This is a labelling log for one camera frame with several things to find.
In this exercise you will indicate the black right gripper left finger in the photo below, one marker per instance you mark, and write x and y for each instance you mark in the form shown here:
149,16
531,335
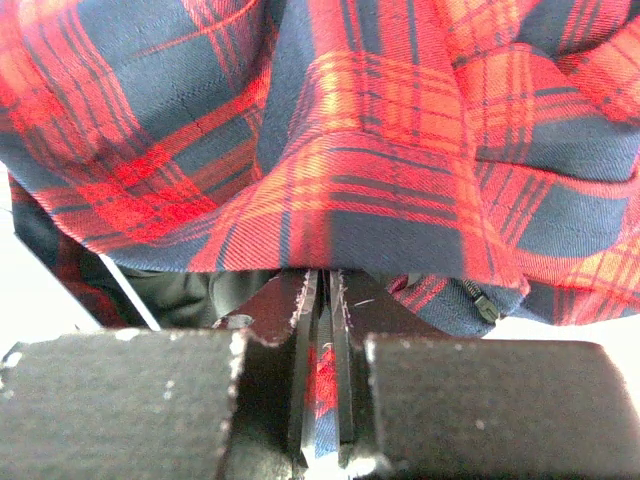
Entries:
224,402

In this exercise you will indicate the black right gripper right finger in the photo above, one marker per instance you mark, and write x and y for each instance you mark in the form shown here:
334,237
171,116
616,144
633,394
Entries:
416,403

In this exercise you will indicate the red plaid skirt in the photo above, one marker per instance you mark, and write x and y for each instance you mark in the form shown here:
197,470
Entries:
440,142

